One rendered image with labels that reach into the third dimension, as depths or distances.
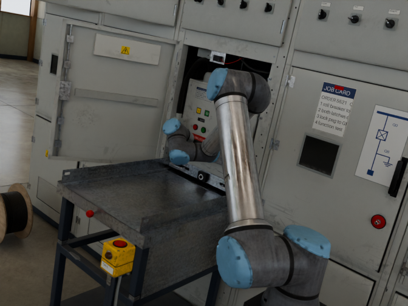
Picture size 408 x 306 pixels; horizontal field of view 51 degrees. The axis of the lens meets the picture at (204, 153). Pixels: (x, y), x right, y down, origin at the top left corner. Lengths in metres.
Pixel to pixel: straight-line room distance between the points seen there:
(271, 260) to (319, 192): 0.76
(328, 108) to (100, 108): 1.22
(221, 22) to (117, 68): 0.62
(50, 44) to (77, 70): 1.08
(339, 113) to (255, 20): 0.61
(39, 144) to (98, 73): 1.33
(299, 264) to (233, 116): 0.50
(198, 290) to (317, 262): 1.29
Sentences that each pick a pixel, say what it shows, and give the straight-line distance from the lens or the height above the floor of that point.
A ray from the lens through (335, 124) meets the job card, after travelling 1.90.
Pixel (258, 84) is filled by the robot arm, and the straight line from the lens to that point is 1.52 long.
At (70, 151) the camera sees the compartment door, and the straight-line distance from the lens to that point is 2.48.
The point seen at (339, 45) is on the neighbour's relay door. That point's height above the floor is 1.70.
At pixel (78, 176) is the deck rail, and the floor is 0.87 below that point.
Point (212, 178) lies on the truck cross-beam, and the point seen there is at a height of 0.91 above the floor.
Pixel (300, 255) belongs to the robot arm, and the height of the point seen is 1.07.
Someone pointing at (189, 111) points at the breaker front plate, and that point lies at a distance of 2.43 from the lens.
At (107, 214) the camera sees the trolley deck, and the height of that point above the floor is 0.84.
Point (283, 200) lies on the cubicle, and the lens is 2.05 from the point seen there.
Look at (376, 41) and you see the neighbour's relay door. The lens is 1.87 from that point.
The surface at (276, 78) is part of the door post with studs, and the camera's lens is 2.06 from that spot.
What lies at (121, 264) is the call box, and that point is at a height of 0.85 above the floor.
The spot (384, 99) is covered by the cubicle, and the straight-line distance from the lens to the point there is 1.84.
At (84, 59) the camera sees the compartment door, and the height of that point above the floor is 1.40.
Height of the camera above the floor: 1.61
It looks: 15 degrees down
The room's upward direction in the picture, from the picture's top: 11 degrees clockwise
